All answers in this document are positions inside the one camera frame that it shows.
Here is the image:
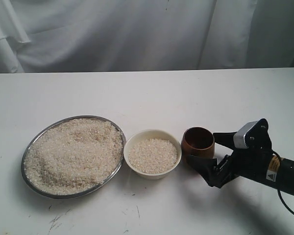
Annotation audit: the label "pile of uncooked white rice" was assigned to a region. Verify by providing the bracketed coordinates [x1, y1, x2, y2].
[128, 139, 177, 174]

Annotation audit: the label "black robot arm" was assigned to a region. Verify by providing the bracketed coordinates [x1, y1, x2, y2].
[186, 118, 294, 196]

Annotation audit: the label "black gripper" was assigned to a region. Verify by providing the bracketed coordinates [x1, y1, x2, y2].
[187, 118, 274, 188]

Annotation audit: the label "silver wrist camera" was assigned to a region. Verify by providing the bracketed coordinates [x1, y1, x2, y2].
[233, 121, 258, 149]

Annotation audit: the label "metal plate of rice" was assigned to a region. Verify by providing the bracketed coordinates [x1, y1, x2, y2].
[21, 115, 126, 199]

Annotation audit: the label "white rice grains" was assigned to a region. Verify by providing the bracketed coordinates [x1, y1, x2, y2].
[25, 119, 123, 195]

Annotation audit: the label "black cable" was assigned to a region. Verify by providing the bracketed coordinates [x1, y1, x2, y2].
[271, 146, 294, 219]

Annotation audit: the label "small white ceramic bowl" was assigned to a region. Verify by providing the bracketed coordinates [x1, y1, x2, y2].
[123, 129, 182, 180]

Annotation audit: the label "brown wooden cup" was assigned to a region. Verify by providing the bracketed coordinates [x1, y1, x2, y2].
[181, 127, 215, 162]

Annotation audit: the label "white backdrop curtain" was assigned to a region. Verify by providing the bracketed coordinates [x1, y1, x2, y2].
[0, 0, 294, 73]

